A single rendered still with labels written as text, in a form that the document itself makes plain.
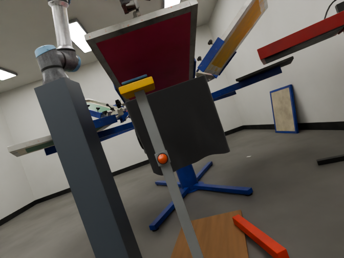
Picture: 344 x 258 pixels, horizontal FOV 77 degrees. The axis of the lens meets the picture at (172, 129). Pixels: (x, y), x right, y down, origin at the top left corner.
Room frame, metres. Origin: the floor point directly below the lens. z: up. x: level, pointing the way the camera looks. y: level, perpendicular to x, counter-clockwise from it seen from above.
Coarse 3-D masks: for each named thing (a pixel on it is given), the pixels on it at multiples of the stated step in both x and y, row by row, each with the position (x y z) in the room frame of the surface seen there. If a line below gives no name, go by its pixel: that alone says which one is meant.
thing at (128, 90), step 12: (132, 84) 0.79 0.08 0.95; (144, 84) 0.80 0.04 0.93; (132, 96) 0.90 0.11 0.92; (144, 96) 0.84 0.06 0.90; (144, 108) 0.84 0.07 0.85; (144, 120) 0.84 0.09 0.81; (156, 132) 0.84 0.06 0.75; (156, 144) 0.84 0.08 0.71; (156, 156) 0.83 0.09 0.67; (168, 156) 0.83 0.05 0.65; (168, 168) 0.84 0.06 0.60; (168, 180) 0.84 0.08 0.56; (180, 192) 0.84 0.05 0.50; (180, 204) 0.84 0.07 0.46; (180, 216) 0.84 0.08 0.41; (192, 228) 0.84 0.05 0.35; (192, 240) 0.84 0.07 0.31; (192, 252) 0.84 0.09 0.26
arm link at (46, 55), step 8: (40, 48) 1.22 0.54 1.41; (48, 48) 1.23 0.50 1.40; (40, 56) 1.22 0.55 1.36; (48, 56) 1.23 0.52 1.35; (56, 56) 1.26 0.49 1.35; (64, 56) 1.32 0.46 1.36; (40, 64) 1.23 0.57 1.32; (48, 64) 1.22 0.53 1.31; (56, 64) 1.24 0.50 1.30; (64, 64) 1.32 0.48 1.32
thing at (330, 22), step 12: (324, 24) 1.55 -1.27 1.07; (336, 24) 1.52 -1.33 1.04; (288, 36) 1.65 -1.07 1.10; (300, 36) 1.62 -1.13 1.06; (312, 36) 1.59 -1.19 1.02; (324, 36) 1.70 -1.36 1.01; (264, 48) 1.74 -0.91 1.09; (276, 48) 1.70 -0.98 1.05; (288, 48) 1.68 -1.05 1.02; (300, 48) 1.89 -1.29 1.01; (264, 60) 1.88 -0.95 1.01
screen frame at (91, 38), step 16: (192, 0) 1.09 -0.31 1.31; (144, 16) 1.08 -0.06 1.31; (160, 16) 1.08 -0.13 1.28; (192, 16) 1.15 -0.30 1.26; (96, 32) 1.07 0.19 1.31; (112, 32) 1.07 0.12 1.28; (192, 32) 1.27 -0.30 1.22; (96, 48) 1.13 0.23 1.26; (192, 48) 1.40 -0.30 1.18; (192, 64) 1.58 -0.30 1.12; (112, 80) 1.43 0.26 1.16
